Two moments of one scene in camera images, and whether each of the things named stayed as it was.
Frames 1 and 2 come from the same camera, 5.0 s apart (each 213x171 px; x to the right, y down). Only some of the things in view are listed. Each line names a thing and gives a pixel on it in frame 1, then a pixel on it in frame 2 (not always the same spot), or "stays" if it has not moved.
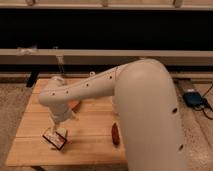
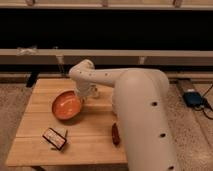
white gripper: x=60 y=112 → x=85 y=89
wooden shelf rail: x=91 y=57 stays
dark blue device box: x=192 y=98 stays
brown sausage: x=115 y=134 stays
